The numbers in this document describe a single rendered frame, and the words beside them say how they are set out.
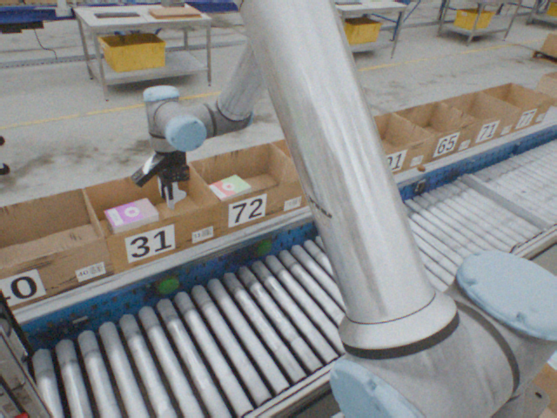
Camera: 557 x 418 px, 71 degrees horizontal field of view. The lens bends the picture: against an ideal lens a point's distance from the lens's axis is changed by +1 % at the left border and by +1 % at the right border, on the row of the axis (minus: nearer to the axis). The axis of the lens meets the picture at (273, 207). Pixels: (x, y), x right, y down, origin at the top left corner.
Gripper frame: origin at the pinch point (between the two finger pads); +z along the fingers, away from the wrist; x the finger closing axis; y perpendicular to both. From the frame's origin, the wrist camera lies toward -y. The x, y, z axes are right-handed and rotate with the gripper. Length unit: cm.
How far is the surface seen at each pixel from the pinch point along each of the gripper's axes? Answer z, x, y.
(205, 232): 18.0, -1.0, 12.7
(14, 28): 58, 437, -7
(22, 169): 111, 232, -42
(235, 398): 36, -51, -3
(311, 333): 36, -45, 30
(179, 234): 14.7, -0.8, 3.1
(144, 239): 11.3, -0.8, -8.9
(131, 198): 15.9, 28.1, -4.3
